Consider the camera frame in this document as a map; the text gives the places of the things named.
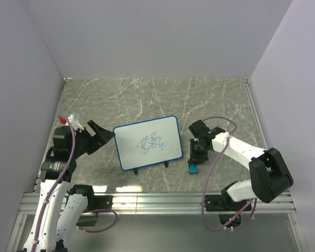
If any blue framed small whiteboard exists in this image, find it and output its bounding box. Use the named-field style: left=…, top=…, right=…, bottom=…
left=113, top=115, right=183, bottom=171

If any purple cable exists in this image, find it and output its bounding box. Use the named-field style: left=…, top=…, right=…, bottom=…
left=28, top=114, right=118, bottom=252
left=201, top=117, right=258, bottom=232

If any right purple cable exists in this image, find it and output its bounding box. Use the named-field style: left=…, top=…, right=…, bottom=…
left=201, top=117, right=258, bottom=232

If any blue whiteboard eraser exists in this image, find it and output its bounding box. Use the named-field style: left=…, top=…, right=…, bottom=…
left=188, top=163, right=198, bottom=174

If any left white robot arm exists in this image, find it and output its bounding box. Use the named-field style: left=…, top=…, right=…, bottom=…
left=22, top=117, right=115, bottom=251

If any aluminium front rail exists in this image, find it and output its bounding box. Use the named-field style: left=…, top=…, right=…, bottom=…
left=5, top=192, right=305, bottom=252

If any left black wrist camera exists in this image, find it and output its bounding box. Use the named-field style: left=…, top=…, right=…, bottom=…
left=52, top=125, right=75, bottom=152

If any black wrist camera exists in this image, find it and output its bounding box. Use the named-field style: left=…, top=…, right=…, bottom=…
left=52, top=125, right=75, bottom=152
left=188, top=120, right=225, bottom=139

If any right aluminium side rail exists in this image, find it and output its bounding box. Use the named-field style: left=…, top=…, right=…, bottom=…
left=243, top=79, right=268, bottom=149

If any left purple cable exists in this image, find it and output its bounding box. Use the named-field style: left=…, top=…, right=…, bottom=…
left=28, top=114, right=118, bottom=252

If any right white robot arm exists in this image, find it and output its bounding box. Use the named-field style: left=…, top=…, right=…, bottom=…
left=188, top=131, right=294, bottom=212

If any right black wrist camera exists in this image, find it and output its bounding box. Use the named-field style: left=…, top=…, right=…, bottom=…
left=188, top=120, right=225, bottom=139

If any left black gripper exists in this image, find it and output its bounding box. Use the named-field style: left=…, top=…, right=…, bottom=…
left=70, top=119, right=115, bottom=158

